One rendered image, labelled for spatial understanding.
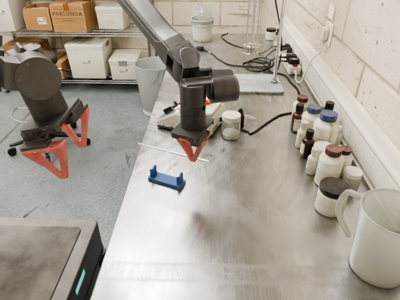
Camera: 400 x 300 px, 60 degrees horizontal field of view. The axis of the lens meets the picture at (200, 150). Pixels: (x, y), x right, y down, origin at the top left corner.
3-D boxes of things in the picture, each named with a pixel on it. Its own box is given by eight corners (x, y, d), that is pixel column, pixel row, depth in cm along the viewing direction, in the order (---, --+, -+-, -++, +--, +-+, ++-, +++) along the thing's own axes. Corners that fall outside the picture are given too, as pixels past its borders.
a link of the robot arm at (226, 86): (174, 72, 82) (178, 47, 74) (220, 68, 84) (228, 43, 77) (185, 115, 77) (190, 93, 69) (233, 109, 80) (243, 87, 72)
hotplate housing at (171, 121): (156, 127, 117) (154, 106, 112) (172, 112, 127) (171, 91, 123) (217, 140, 110) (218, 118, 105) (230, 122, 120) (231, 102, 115)
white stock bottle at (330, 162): (337, 191, 88) (347, 156, 82) (312, 186, 90) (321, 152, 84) (337, 178, 93) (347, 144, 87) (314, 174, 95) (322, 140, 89)
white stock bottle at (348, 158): (345, 181, 92) (353, 155, 87) (327, 176, 94) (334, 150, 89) (349, 172, 95) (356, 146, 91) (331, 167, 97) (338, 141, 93)
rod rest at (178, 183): (147, 180, 92) (146, 169, 90) (153, 173, 95) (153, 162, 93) (180, 190, 89) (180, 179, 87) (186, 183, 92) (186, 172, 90)
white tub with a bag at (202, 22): (209, 36, 217) (209, -1, 205) (217, 41, 205) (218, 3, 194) (187, 37, 213) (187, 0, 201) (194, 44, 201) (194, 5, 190)
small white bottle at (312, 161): (318, 173, 95) (324, 149, 91) (311, 177, 94) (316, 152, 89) (309, 168, 97) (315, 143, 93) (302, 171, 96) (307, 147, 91)
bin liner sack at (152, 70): (135, 118, 282) (130, 69, 259) (142, 101, 309) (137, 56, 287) (176, 119, 281) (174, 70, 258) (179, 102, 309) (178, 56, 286)
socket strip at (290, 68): (288, 75, 159) (289, 65, 157) (275, 49, 192) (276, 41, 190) (300, 75, 159) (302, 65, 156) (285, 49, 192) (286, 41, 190)
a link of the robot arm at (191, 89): (176, 74, 74) (183, 84, 70) (207, 71, 76) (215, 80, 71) (177, 103, 78) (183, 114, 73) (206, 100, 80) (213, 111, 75)
